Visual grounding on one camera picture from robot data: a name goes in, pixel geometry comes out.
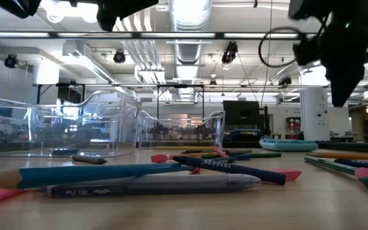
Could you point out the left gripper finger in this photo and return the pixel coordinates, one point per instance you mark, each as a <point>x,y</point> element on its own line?
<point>120,9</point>

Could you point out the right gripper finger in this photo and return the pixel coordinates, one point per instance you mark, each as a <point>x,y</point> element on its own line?
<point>343,83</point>

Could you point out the blue marker pen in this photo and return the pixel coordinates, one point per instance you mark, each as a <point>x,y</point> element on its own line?
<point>363,164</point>

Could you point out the dark green pencil pink eraser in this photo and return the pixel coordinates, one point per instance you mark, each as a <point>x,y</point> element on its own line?
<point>331,165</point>

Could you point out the dark purple pen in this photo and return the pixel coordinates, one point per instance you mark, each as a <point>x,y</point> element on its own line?
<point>238,151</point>

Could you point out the maroon crayon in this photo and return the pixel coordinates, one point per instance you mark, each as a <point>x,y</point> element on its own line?
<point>220,152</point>

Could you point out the dark blue crayon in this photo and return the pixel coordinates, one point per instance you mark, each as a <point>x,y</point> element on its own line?
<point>228,167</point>

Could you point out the grey crayon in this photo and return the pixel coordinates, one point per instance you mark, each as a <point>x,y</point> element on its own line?
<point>89,159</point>

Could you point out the blue pencil pink eraser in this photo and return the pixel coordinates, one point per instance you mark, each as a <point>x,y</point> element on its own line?
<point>75,175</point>

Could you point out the grey translucent pen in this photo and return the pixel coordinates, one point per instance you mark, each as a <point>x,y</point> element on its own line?
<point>171,183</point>

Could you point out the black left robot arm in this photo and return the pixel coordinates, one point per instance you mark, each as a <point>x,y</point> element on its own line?
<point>14,6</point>

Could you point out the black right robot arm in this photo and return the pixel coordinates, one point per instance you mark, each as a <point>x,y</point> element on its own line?
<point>308,8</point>

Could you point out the black overhead crossbar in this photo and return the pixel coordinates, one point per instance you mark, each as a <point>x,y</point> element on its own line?
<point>133,35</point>

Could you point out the white column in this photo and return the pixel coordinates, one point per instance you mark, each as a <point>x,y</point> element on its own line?
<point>313,111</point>

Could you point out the turquoise calculator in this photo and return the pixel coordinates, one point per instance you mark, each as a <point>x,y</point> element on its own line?
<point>286,145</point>

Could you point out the clear plastic bin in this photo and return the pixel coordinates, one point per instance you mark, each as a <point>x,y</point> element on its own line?
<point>27,127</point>
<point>184,127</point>
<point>107,105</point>

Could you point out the black monitor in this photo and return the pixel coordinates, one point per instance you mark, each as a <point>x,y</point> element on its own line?
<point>241,113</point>

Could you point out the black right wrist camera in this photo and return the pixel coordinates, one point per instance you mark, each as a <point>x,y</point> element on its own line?
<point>305,51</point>

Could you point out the black ceiling camera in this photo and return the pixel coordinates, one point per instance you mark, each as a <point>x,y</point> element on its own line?
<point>11,61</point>
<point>119,57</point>
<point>229,53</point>

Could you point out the white ceiling duct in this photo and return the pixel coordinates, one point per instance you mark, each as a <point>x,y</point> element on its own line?
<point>85,64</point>

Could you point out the black aluminium table frame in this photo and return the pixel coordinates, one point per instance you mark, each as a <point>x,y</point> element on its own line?
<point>356,147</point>

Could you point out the silver ventilation duct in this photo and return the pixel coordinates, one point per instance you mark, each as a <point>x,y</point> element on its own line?
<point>188,54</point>

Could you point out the black rig frame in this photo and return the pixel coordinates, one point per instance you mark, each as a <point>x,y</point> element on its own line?
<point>72,85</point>

